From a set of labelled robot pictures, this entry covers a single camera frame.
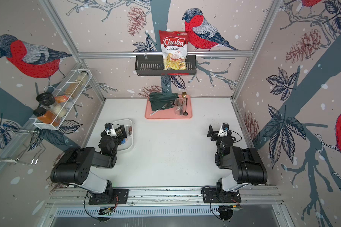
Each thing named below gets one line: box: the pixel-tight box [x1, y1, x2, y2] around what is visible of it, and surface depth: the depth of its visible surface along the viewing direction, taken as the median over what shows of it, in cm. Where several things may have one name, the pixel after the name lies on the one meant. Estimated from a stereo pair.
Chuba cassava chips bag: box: [159, 30, 189, 70], surface depth 85 cm
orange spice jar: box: [33, 107, 61, 127], surface depth 64 cm
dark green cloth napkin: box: [148, 92, 180, 112], surface depth 121 cm
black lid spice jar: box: [35, 92, 67, 119], surface depth 65 cm
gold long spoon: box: [180, 91, 188, 107], surface depth 106 cm
